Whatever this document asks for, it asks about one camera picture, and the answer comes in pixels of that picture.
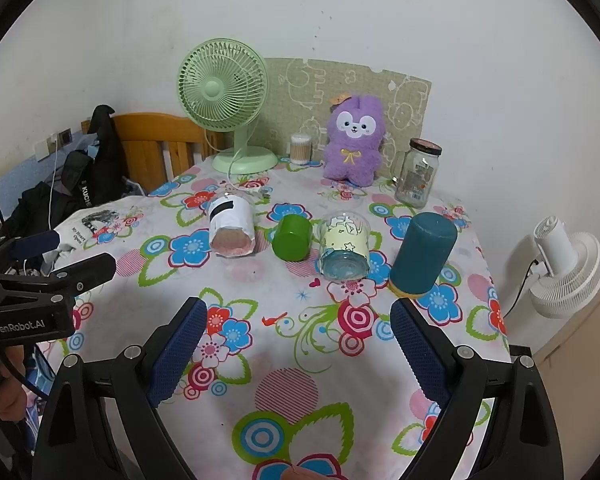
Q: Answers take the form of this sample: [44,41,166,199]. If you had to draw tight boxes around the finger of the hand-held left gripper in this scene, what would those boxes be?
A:
[47,253,117,297]
[0,230,64,267]

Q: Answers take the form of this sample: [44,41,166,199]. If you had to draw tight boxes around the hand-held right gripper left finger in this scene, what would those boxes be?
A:
[34,297,209,480]

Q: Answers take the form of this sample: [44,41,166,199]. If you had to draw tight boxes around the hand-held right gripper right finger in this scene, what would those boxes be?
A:
[390,300,564,480]

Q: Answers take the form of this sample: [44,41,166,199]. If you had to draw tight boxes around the teal cup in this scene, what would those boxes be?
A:
[388,212,459,297]

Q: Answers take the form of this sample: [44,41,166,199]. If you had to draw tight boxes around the clear printed cup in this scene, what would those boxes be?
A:
[317,212,372,281]

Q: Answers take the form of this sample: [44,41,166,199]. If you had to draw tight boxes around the white paper cup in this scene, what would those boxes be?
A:
[207,192,257,259]

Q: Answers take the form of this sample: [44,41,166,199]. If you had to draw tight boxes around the green cup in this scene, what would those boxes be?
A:
[272,213,314,262]

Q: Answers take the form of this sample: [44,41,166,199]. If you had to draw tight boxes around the person's left hand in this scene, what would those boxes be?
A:
[0,346,32,424]

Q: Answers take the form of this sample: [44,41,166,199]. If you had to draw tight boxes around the person's right hand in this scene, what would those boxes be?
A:
[279,463,332,480]

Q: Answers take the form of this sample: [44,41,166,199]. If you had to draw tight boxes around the dark clothes pile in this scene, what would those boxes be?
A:
[1,179,90,248]

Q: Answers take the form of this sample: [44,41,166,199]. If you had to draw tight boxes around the white printed shirt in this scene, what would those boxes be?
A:
[41,199,147,267]

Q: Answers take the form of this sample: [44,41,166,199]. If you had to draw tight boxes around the floral tablecloth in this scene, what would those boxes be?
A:
[30,154,512,480]

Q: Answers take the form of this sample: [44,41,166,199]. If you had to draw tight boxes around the black bag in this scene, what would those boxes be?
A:
[62,104,147,211]

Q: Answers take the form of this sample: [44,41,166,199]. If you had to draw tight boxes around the wooden chair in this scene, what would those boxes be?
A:
[81,112,227,194]

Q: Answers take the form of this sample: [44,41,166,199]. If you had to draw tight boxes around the white standing fan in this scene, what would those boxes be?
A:
[529,215,600,320]

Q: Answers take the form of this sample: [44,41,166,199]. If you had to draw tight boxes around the clear glass jar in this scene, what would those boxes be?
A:
[393,138,444,210]

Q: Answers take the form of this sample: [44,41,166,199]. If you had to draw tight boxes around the purple plush toy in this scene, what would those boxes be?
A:
[321,93,386,187]

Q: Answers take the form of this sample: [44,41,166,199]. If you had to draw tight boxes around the green desk fan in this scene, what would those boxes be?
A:
[176,37,280,176]

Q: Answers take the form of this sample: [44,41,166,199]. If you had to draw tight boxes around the cotton swab container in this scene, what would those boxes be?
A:
[290,132,315,165]

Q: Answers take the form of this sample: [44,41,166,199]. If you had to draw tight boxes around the white charging cable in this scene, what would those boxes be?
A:
[46,136,63,228]

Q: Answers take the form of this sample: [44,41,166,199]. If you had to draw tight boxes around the wall socket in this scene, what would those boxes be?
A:
[33,128,74,162]

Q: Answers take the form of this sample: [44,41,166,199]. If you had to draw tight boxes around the black fan cable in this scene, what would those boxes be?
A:
[501,255,545,327]

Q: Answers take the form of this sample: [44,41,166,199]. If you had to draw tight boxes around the green fan white cable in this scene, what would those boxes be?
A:
[203,129,276,202]

